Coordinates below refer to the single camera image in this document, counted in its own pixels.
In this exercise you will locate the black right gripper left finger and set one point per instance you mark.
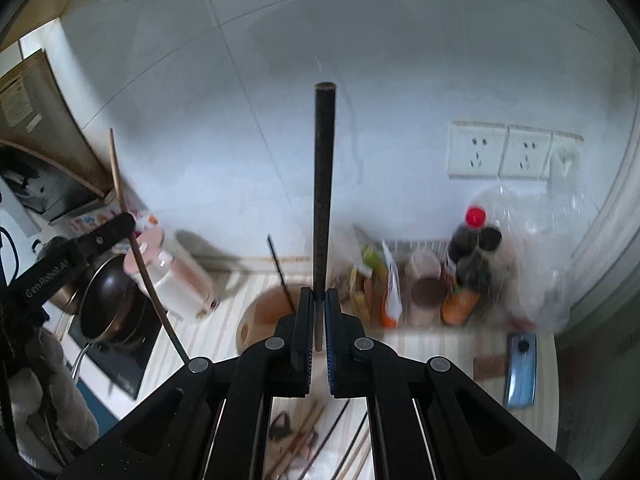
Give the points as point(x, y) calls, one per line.
point(302, 345)

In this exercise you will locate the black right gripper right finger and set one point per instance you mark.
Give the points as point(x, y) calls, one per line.
point(337, 348)

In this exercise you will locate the dark brown chopstick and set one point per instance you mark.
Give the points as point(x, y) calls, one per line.
point(325, 440)
point(277, 265)
point(324, 134)

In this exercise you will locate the beige utensil holder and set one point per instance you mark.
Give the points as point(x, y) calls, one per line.
point(260, 318)

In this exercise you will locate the black frying pan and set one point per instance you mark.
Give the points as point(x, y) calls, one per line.
point(111, 311)

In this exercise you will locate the brown lidded jar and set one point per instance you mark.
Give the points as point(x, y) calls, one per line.
point(427, 290)

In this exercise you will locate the black induction cooktop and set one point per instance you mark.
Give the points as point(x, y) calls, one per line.
point(125, 364)

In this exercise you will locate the orange seasoning bottle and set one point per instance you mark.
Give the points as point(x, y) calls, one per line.
point(459, 306)

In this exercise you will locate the range hood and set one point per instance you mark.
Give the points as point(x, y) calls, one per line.
point(46, 162)

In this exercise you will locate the pink white electric kettle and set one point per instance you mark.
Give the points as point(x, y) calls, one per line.
point(185, 289)

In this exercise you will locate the red cap soy sauce bottle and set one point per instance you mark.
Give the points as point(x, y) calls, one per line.
point(465, 237)

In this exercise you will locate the black cap white bottle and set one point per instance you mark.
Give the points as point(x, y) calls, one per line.
point(483, 257)

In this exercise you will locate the brown card label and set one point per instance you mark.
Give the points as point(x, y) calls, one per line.
point(489, 367)

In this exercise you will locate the blue smartphone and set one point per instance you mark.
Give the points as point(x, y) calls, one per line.
point(521, 370)

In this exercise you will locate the clear plastic bag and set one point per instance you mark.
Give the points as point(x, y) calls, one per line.
point(533, 269)

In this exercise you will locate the wire storage rack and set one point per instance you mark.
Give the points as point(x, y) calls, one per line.
point(403, 249)

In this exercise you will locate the colorful wall sticker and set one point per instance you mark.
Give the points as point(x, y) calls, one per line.
point(91, 220)

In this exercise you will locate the white wall socket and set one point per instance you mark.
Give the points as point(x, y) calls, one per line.
point(475, 149)
point(525, 153)

